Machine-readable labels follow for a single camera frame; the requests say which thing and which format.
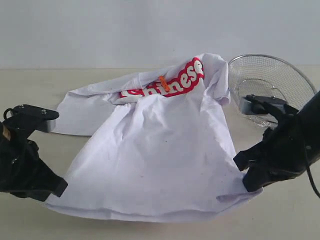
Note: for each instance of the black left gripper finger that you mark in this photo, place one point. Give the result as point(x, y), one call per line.
point(50, 183)

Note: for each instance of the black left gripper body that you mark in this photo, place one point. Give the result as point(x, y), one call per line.
point(22, 171)

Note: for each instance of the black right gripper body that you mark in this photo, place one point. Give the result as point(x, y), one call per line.
point(294, 145)

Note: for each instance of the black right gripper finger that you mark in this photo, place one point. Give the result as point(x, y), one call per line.
point(254, 157)
point(257, 177)

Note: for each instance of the white t-shirt red print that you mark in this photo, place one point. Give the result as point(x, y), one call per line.
point(159, 147)

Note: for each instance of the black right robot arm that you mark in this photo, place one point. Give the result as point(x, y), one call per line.
point(286, 151)

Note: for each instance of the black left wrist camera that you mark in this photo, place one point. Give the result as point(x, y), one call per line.
point(30, 118)

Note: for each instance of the metal wire mesh basket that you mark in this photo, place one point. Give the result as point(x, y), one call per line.
point(268, 76)

